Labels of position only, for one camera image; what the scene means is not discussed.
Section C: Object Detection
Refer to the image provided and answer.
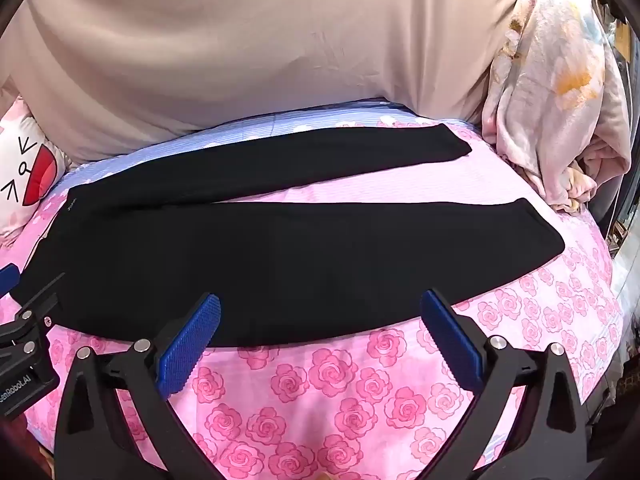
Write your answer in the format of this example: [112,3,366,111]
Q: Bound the beige quilt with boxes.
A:
[0,0,532,167]

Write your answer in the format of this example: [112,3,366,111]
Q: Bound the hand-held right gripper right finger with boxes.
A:
[420,288,594,480]

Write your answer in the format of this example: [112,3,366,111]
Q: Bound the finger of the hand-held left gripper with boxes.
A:
[0,263,21,295]
[12,273,67,333]

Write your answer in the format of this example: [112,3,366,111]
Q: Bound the black pants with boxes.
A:
[11,123,566,349]

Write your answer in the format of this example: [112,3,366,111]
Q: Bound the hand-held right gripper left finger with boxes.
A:
[52,292,223,480]

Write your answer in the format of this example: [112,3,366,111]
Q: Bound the pale floral blanket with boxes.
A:
[479,0,634,216]

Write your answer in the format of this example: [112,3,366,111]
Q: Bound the white cartoon face pillow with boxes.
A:
[0,94,77,252]

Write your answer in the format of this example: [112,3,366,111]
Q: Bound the pink rose print bedsheet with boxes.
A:
[0,101,627,480]

